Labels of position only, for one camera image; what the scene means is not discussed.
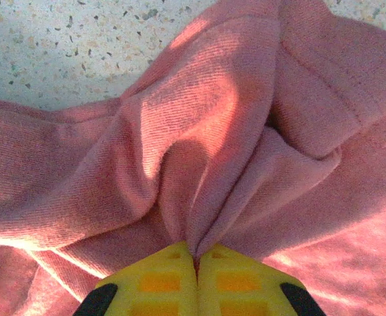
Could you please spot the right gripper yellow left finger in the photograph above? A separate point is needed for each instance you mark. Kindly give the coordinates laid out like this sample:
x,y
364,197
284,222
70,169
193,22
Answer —
x,y
166,283

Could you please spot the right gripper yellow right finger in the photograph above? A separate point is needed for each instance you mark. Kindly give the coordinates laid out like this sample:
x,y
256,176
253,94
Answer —
x,y
239,283

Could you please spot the pink t-shirt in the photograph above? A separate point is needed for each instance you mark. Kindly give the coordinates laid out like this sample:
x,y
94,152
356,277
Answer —
x,y
212,131

